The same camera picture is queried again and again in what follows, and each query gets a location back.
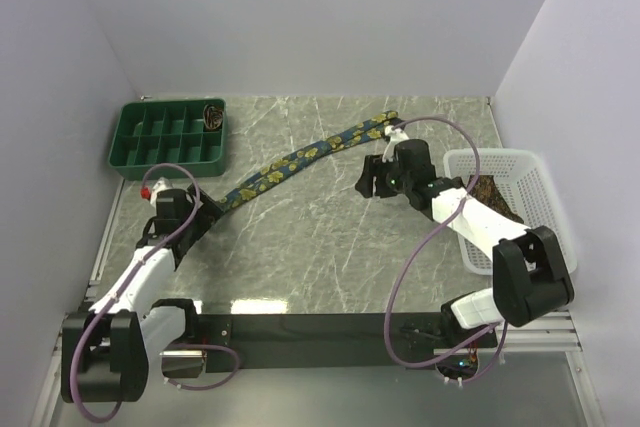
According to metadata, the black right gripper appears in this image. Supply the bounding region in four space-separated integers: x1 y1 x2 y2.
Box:
353 154 413 199

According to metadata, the blue floral yellow tie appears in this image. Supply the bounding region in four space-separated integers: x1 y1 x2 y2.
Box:
216 111 401 214

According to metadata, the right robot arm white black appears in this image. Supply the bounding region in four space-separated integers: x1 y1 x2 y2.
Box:
355 139 577 346

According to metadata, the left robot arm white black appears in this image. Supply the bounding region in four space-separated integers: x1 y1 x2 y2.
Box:
61 179 222 403

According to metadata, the green compartment tray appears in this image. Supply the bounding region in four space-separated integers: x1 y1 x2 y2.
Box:
108 98 228 181

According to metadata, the dark key-pattern tie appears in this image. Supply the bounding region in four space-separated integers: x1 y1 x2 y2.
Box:
470 175 524 224

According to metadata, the rolled dark tie in tray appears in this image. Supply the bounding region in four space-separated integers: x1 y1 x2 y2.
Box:
202 104 225 132

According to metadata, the white plastic basket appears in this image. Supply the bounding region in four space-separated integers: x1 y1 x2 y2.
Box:
443 148 578 276

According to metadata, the black base bar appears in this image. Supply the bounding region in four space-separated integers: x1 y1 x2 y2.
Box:
194 312 479 369

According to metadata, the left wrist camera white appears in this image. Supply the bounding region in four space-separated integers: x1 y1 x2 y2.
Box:
140 177 173 207

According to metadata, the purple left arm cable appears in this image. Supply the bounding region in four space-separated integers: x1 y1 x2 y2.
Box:
69 162 244 423

